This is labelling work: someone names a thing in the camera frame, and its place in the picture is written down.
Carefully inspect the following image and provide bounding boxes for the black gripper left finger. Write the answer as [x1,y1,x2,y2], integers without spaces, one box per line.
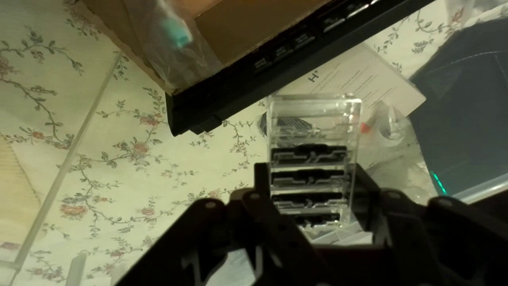
[113,161,341,286]

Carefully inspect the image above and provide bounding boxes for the crumpled clear plastic wrap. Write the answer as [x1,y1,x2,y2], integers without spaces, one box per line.
[363,100,437,188]

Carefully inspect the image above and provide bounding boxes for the clear razor cartridge case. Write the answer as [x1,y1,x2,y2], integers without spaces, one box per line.
[265,94,365,239]

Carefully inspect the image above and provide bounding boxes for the printed white paper sheet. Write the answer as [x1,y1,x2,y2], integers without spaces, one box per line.
[284,42,429,116]

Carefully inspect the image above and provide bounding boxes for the clear plastic wrapper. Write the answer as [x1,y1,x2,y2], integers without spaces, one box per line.
[121,0,225,93]

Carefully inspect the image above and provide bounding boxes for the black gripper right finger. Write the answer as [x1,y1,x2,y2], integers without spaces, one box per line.
[348,164,508,286]

